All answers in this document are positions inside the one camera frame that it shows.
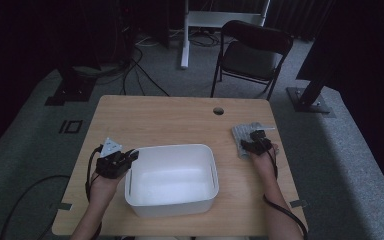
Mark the person's right hand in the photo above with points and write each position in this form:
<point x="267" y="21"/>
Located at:
<point x="266" y="168"/>

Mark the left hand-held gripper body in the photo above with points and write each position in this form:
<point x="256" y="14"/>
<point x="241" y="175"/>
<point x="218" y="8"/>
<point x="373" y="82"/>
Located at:
<point x="111" y="165"/>

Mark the grey tape strip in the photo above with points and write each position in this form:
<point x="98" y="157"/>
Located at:
<point x="298" y="203"/>
<point x="63" y="206"/>

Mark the grey knitted cloth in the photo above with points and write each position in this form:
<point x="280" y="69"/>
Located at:
<point x="240" y="133"/>

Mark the white plastic storage bin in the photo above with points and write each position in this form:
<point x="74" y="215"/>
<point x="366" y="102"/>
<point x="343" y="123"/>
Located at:
<point x="173" y="186"/>

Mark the black stand with square base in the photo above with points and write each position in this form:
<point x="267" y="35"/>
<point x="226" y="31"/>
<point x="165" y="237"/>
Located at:
<point x="73" y="88"/>

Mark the black folding chair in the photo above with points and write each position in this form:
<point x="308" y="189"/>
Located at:
<point x="250" y="60"/>

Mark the person's left hand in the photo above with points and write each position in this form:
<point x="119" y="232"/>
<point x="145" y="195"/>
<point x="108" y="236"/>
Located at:
<point x="105" y="190"/>

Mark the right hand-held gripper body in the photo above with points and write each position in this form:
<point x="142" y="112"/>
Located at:
<point x="259" y="146"/>

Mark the white metal desk frame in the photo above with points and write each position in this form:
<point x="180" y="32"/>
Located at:
<point x="185" y="50"/>

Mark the black leaning stand with base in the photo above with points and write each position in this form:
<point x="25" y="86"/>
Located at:
<point x="308" y="100"/>

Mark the dark curtain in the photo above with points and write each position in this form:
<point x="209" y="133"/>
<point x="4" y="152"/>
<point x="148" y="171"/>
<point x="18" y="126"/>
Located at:
<point x="296" y="16"/>

